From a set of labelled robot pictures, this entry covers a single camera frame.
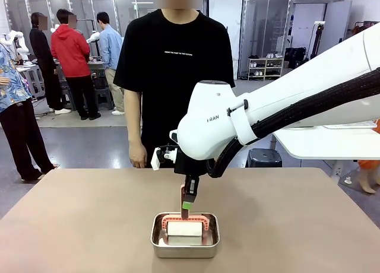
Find person in red hoodie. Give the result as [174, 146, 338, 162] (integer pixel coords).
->
[50, 8, 102, 121]

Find person in blue shirt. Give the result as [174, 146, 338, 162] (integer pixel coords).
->
[96, 11, 125, 116]

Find person in floral shirt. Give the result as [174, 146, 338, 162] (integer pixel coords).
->
[0, 41, 60, 182]

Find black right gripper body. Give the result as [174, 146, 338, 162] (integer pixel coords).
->
[173, 150, 208, 182]

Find person in black clothes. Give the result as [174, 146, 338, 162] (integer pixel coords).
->
[28, 12, 72, 115]

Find black stool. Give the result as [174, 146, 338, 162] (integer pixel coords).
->
[245, 148, 283, 169]

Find person's right forearm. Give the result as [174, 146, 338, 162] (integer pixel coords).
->
[123, 88, 146, 149]

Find mannequin legs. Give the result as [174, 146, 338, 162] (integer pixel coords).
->
[356, 159, 380, 195]

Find person's right hand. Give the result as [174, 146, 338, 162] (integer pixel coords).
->
[129, 142, 148, 169]

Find pink lint roller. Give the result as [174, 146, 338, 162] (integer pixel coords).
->
[161, 185, 211, 238]

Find white rounded table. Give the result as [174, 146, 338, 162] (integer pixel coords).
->
[271, 120, 380, 161]

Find person in black t-shirt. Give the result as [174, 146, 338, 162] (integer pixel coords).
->
[113, 0, 235, 169]

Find stainless steel rectangular container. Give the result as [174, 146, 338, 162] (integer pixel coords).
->
[150, 212, 221, 259]

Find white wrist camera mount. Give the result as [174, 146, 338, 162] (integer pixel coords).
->
[150, 147, 179, 170]

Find grey plastic stool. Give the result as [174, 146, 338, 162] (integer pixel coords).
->
[20, 64, 45, 99]

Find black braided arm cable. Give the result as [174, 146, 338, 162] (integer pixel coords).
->
[206, 66, 380, 179]

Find white standing board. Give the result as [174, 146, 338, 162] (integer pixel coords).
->
[206, 0, 244, 81]

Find wooden shoe rack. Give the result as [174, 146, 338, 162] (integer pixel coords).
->
[248, 53, 284, 81]

